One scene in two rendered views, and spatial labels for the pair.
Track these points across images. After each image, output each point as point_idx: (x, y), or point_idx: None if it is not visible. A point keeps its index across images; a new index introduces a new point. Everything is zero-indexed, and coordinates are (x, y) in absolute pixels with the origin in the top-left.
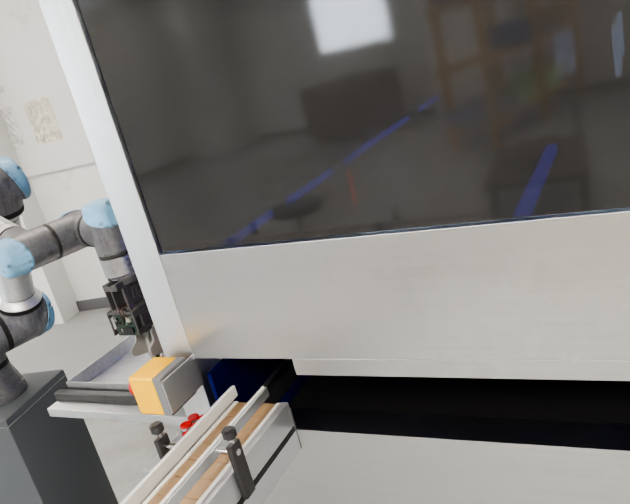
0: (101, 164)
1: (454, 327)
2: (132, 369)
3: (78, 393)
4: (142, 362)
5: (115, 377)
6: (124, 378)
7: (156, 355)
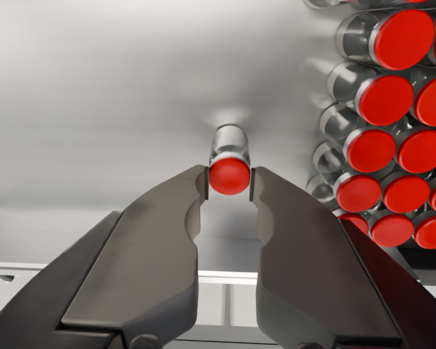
0: None
1: None
2: (12, 91)
3: (6, 268)
4: (0, 32)
5: None
6: (45, 150)
7: (208, 190)
